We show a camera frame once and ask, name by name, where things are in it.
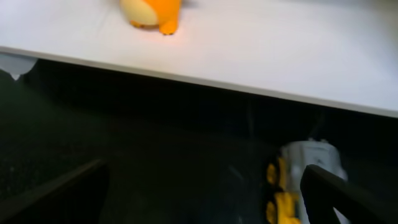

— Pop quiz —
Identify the grey and yellow toy truck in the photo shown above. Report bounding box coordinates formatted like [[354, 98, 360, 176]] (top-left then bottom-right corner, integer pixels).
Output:
[[265, 139, 349, 224]]

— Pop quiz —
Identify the yellow rubber duck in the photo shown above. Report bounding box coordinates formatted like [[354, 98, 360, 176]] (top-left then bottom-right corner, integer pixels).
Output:
[[119, 0, 183, 36]]

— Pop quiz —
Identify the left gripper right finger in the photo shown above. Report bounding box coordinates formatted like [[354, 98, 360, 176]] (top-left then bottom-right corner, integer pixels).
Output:
[[300, 164, 398, 224]]

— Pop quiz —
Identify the white shelf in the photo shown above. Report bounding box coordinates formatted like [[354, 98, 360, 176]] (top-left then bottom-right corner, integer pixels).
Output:
[[0, 0, 398, 119]]

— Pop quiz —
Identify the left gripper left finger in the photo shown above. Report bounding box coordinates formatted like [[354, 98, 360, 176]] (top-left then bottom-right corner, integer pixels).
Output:
[[0, 158, 110, 224]]

